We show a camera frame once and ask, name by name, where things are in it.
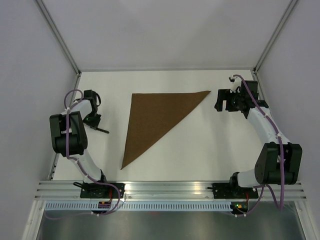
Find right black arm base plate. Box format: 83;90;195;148
206;183;259;200

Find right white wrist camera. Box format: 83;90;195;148
229;74;243;93

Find right aluminium frame post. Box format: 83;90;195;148
251;0;300;75

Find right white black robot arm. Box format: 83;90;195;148
214;77;303;198

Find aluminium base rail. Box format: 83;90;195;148
34;180;308;201

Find brown cloth napkin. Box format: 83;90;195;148
121;90;210;169

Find left aluminium frame post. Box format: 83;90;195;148
34;0;81;76

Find white slotted cable duct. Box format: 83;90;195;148
44;200;232;212

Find black handled knife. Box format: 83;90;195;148
96;127;110;134

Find aluminium frame post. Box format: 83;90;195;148
251;0;300;75
34;0;81;76

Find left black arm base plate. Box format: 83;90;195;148
80;182;125;199

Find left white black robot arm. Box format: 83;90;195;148
49;89;110;198

